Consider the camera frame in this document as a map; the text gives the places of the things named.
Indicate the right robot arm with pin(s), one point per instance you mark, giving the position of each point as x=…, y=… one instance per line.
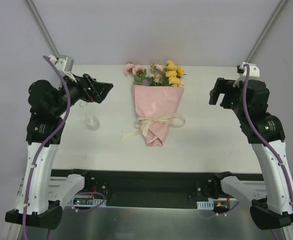
x=265, y=134

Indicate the peach flower bunch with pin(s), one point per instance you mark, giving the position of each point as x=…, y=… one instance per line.
x=157, y=75

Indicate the clear glass vase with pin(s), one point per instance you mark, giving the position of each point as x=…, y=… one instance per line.
x=91, y=121

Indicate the left aluminium frame post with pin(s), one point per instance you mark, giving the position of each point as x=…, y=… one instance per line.
x=42, y=27

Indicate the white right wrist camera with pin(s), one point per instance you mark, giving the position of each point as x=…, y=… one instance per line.
x=249, y=70

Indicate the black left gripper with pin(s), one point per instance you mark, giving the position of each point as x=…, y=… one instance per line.
x=88, y=86

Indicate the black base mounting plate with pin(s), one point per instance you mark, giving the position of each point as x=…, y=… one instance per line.
x=142, y=189

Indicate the right aluminium frame post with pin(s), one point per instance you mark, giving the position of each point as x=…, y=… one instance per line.
x=280, y=6

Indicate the yellow flower bunch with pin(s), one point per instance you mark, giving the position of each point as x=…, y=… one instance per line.
x=174, y=74

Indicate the pink flower stem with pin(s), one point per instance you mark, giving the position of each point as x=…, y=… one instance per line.
x=138, y=72

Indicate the pink and purple wrapping paper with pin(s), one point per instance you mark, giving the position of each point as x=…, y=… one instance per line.
x=154, y=102

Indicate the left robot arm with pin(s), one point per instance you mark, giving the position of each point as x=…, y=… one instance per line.
x=38, y=208

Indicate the aluminium frame post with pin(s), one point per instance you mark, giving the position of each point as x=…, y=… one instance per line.
x=280, y=6
x=42, y=27

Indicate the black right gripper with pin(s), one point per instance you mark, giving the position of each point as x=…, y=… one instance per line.
x=224, y=91

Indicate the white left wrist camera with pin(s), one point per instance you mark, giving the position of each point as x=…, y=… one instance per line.
x=63, y=63

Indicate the cream ribbon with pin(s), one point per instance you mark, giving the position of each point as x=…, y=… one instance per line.
x=142, y=124

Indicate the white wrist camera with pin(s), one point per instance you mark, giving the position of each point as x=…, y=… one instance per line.
x=63, y=63
x=249, y=70

